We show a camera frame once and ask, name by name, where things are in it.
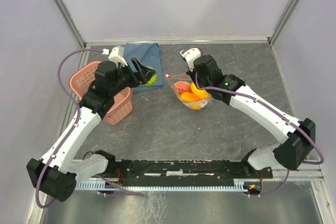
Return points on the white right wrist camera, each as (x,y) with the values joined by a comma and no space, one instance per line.
(190,54)

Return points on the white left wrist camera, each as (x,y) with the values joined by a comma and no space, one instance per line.
(116,56)

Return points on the red watermelon slice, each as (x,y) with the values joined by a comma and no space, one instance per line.
(183,86)

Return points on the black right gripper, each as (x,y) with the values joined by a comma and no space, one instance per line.
(191,73)

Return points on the blue folded cloth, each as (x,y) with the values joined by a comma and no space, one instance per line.
(148,55)

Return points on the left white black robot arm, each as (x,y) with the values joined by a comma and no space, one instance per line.
(54,173)

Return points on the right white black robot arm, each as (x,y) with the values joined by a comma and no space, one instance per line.
(295,138)

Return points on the clear zip bag red zipper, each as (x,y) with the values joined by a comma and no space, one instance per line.
(172,79)

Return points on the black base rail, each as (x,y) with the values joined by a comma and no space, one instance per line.
(183,173)

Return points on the green custard apple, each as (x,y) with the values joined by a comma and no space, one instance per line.
(153,79)

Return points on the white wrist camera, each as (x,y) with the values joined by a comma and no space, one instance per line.
(116,56)
(190,54)

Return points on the orange mango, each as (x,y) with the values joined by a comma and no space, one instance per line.
(189,97)

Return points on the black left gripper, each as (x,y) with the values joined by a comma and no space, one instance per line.
(145,74)

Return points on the yellow lemon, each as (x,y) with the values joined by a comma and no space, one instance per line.
(202,94)

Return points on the pink plastic perforated basket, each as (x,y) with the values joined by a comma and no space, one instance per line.
(80,82)

